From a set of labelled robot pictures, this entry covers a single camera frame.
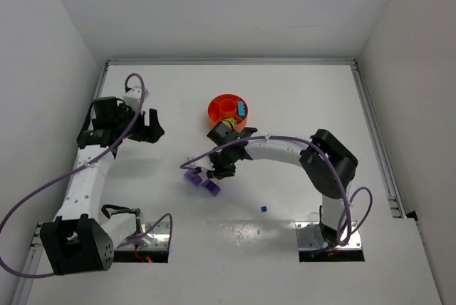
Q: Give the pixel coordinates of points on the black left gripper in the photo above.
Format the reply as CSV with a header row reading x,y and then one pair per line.
x,y
143,128

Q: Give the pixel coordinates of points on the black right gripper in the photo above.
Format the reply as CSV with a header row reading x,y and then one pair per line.
x,y
216,168

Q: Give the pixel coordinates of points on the purple square lego brick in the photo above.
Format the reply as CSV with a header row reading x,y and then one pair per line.
x,y
211,187

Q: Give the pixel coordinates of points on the purple rounded lego brick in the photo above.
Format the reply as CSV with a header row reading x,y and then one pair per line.
x,y
194,178

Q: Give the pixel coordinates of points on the teal long lego brick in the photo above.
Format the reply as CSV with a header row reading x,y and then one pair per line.
x,y
241,109

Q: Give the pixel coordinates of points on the light green rounded lego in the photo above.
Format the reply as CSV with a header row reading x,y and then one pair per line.
x,y
229,121

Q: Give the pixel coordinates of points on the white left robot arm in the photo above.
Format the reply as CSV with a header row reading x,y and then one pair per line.
x,y
75,241

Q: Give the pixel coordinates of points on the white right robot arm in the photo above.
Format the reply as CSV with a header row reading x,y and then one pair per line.
x,y
329,165

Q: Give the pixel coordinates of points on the orange round divided container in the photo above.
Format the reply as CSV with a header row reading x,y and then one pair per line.
x,y
225,106

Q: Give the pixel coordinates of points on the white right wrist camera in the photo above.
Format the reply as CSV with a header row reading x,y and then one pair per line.
x,y
204,163

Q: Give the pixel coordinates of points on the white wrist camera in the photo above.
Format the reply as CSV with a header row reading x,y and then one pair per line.
x,y
204,163
133,96

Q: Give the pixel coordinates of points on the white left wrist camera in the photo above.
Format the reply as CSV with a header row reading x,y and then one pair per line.
x,y
133,96

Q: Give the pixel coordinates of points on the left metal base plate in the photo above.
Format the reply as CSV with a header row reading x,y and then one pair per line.
x,y
156,239

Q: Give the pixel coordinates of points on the metal base plate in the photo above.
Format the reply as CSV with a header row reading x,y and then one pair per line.
x,y
310,239
156,239

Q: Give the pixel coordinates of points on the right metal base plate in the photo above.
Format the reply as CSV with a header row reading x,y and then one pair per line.
x,y
310,239

